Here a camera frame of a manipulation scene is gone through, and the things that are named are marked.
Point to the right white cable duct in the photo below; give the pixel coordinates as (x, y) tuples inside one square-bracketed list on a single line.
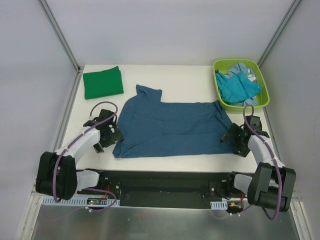
[(219, 205)]

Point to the teal t shirt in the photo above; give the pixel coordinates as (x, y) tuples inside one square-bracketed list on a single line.
[(238, 90)]

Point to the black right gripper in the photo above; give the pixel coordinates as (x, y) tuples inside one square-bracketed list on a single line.
[(233, 139)]

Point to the left white cable duct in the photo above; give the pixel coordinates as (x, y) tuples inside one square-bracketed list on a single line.
[(82, 202)]

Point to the dark blue t shirt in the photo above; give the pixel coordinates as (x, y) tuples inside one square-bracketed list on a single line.
[(152, 128)]

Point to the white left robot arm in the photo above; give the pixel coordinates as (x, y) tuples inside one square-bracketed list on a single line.
[(57, 175)]

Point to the white cable duct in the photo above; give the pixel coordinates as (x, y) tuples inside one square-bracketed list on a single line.
[(82, 202), (219, 205)]

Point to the left aluminium frame post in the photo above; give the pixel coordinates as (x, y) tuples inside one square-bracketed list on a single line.
[(44, 5)]

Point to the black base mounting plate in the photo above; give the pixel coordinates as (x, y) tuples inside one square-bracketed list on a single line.
[(186, 190)]

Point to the folded green t shirt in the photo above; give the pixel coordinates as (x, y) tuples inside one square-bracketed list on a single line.
[(103, 83)]

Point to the aluminium frame post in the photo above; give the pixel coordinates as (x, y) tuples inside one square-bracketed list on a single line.
[(44, 5), (279, 30)]

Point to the right aluminium frame post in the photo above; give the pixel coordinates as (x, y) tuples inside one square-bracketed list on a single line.
[(279, 30)]

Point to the lime green plastic basket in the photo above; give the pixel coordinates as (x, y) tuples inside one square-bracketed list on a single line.
[(223, 65)]

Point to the front aluminium frame rail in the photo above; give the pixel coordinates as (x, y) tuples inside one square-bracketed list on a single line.
[(296, 193)]

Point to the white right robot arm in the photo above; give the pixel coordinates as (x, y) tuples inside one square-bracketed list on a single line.
[(272, 184)]

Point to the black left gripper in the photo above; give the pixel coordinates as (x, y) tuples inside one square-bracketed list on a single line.
[(114, 136)]

